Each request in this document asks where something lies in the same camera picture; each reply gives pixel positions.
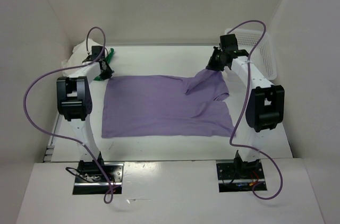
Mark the green t shirt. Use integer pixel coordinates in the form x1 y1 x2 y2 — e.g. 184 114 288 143
94 48 115 81

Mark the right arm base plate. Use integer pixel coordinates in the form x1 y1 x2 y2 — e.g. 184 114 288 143
216 161 267 193

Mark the lavender t shirt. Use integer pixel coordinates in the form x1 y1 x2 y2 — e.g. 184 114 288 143
101 69 234 139

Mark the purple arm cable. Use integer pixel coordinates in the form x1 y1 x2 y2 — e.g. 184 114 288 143
23 27 121 204
225 20 283 200

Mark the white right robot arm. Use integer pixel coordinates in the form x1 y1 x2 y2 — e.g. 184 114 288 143
206 47 285 178

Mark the white plastic basket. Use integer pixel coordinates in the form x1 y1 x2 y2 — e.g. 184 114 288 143
231 28 277 81

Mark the white t shirt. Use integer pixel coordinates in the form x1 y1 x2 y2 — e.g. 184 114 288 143
62 38 102 76

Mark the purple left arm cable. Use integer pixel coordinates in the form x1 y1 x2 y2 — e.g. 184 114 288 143
23 27 121 204

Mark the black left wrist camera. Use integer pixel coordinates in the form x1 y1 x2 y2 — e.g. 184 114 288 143
83 45 108 63

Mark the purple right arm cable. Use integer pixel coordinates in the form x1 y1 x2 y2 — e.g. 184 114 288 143
225 20 283 200

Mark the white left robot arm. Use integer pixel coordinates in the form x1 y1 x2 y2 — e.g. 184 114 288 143
56 61 109 182

